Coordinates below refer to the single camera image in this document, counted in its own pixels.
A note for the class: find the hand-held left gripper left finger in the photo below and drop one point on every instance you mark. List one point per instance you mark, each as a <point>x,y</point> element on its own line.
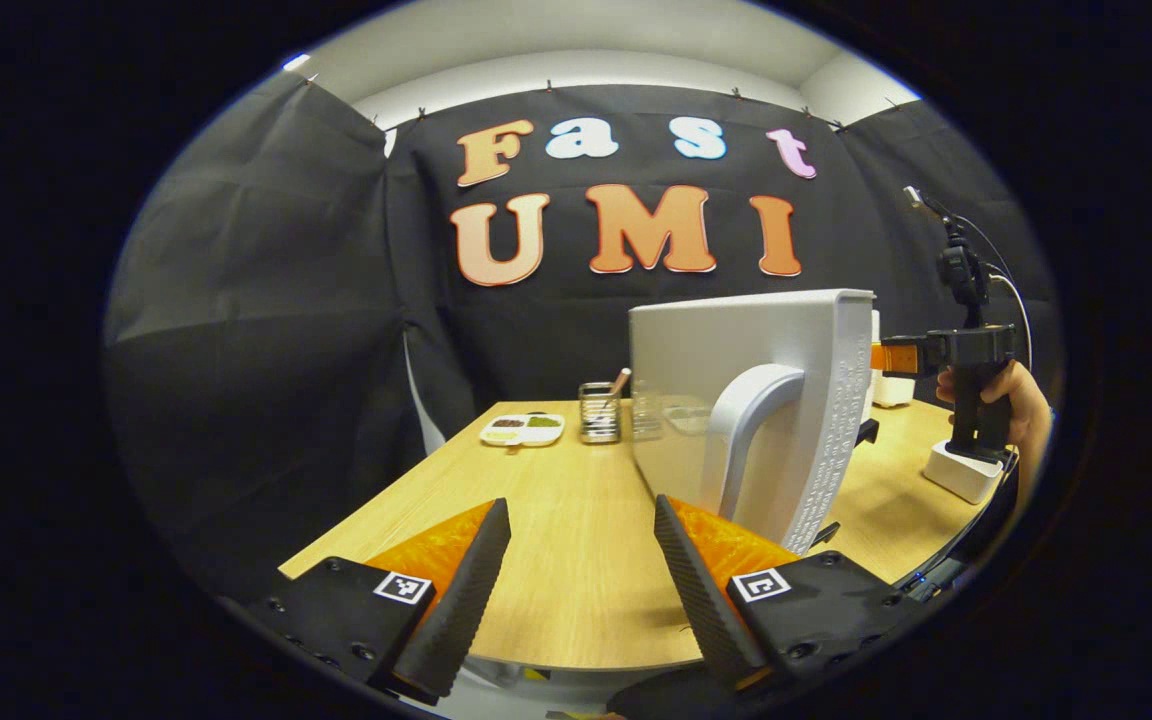
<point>466,600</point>

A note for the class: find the white microwave oven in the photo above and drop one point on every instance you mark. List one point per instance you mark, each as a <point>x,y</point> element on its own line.
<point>696,350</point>

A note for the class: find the black backdrop cloth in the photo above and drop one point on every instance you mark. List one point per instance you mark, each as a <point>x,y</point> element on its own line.
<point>286,300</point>

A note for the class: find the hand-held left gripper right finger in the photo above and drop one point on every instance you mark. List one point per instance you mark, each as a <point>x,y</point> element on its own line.
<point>701,590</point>

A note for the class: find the white rectangular container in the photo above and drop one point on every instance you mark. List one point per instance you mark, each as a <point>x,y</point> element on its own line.
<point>961,478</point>

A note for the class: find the white divided condiment dish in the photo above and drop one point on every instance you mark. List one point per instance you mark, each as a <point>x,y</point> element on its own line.
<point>523,430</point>

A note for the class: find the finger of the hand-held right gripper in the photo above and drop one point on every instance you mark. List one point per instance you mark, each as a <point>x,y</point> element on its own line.
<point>896,359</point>

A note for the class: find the small ceiling light panel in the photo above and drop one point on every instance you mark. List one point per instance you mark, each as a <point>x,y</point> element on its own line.
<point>296,62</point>

